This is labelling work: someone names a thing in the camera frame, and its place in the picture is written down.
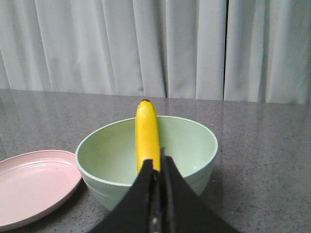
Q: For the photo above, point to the pink plate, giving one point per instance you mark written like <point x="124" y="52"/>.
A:
<point x="34" y="184"/>

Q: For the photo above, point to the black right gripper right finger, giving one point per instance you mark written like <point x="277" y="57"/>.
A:
<point x="182" y="211"/>

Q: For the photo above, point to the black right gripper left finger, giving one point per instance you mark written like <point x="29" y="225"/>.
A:
<point x="131" y="215"/>

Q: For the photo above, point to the white curtain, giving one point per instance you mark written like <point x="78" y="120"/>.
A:
<point x="238" y="50"/>

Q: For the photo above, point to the yellow banana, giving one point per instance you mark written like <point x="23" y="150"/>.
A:
<point x="147" y="136"/>

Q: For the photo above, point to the green bowl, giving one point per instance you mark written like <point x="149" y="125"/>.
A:
<point x="107" y="157"/>

